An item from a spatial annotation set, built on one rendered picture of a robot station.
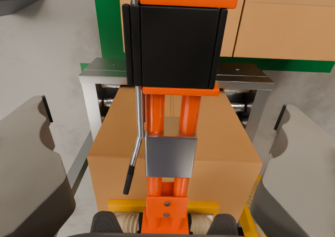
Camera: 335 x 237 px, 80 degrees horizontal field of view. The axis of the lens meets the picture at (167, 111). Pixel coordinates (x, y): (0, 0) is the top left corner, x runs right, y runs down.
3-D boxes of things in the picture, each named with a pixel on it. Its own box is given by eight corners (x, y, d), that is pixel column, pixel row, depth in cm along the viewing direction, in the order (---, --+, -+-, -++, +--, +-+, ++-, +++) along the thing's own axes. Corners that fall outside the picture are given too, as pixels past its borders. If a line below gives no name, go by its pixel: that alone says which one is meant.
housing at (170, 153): (190, 154, 31) (194, 179, 27) (146, 153, 31) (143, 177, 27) (196, 117, 27) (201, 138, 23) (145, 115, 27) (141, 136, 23)
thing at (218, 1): (210, 77, 24) (219, 97, 19) (146, 75, 23) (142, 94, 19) (223, -6, 19) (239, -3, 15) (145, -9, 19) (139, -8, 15)
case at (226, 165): (200, 186, 111) (215, 274, 77) (127, 183, 110) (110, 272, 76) (223, 88, 80) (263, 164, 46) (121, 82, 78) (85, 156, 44)
